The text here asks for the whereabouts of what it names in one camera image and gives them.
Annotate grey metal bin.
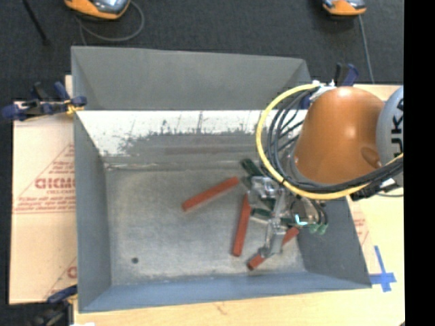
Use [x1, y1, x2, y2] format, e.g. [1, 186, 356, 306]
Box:
[70, 46, 372, 314]

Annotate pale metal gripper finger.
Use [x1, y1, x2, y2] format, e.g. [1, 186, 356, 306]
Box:
[249, 176, 285, 200]
[257, 225, 287, 258]

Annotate dark green flat block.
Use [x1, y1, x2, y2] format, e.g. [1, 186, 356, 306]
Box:
[240, 158, 264, 187]

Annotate red-brown flat block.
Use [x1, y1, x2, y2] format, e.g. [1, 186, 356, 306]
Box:
[181, 176, 240, 213]
[246, 226, 300, 272]
[232, 193, 253, 258]

